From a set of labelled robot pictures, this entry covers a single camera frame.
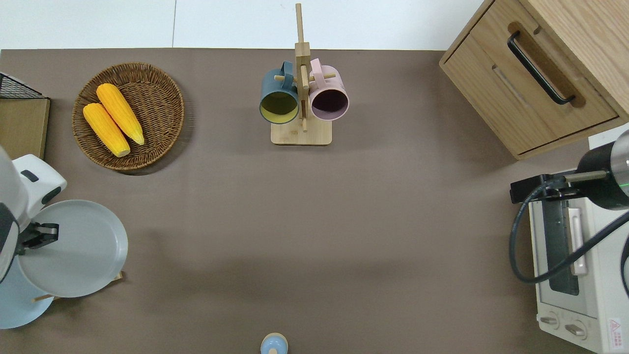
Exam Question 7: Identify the blue desk bell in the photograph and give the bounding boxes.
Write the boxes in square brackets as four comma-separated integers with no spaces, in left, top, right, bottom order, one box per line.
[260,333,288,354]

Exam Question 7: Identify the dark blue mug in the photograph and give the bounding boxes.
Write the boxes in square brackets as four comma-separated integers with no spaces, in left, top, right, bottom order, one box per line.
[259,61,299,124]

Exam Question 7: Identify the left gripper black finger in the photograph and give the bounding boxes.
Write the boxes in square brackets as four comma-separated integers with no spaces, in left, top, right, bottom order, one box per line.
[20,222,59,249]

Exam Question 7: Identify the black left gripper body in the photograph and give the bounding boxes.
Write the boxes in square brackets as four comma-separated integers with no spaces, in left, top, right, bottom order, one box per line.
[0,203,23,257]

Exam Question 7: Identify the yellow corn cob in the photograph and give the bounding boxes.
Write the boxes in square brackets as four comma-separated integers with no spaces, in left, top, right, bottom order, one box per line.
[83,102,131,158]
[96,83,145,146]

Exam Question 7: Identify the pink mug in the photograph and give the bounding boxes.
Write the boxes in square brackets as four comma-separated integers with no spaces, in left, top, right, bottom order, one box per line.
[309,59,350,121]

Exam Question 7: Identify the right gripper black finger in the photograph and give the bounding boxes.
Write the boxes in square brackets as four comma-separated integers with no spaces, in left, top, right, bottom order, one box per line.
[542,175,576,200]
[510,176,545,204]

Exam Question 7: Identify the brown table mat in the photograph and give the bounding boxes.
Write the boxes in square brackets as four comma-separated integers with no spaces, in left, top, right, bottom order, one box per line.
[0,48,629,354]

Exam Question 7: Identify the wooden cabinet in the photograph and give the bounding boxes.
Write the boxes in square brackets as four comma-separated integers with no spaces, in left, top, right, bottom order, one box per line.
[439,0,629,160]

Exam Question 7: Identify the white toaster oven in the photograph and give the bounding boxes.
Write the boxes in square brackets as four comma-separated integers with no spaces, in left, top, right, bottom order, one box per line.
[528,197,629,354]

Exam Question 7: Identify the light blue plate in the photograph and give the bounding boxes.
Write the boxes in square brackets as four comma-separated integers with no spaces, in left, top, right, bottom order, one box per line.
[0,256,55,329]

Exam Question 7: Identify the wooden mug tree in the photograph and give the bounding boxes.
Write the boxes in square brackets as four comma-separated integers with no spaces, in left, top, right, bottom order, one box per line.
[271,3,333,146]

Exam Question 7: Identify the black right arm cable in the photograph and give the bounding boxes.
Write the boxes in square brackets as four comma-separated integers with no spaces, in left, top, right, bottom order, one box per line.
[510,170,629,284]

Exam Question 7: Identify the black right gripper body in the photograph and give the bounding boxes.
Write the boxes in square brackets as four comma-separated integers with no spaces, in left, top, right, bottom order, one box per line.
[577,142,629,211]

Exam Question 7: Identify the gray plate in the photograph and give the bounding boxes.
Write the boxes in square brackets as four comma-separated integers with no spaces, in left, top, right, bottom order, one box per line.
[17,199,129,298]

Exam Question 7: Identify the brown wicker basket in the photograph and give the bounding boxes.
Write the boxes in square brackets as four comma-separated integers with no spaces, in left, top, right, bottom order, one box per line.
[72,62,185,171]

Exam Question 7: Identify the wooden plate rack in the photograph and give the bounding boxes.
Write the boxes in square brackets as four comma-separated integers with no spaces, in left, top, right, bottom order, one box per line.
[32,272,123,303]

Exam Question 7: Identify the black cabinet handle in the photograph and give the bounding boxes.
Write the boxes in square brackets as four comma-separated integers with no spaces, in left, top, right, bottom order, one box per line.
[508,31,576,105]

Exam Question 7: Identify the wire and wood shelf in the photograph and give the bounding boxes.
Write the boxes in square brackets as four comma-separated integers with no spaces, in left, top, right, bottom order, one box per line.
[0,72,51,160]

